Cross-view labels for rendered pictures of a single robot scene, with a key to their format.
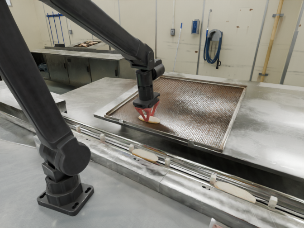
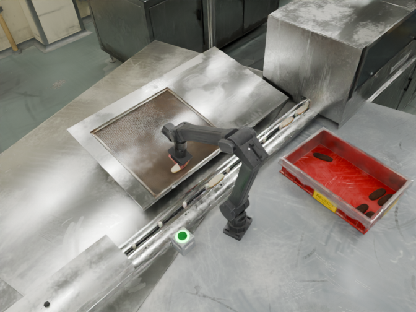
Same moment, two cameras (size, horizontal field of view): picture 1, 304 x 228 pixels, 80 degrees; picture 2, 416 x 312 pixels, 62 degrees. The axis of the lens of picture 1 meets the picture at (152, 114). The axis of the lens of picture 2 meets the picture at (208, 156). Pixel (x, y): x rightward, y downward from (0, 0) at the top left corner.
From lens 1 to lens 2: 1.39 m
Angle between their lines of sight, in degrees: 62
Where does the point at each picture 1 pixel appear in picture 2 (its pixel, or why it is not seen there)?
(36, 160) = (193, 254)
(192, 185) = not seen: hidden behind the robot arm
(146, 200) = not seen: hidden behind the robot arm
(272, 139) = (230, 114)
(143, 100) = (184, 156)
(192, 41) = not seen: outside the picture
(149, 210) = (254, 187)
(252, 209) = (267, 147)
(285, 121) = (218, 98)
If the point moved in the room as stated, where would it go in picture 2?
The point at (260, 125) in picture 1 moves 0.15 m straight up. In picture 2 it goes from (216, 111) to (216, 88)
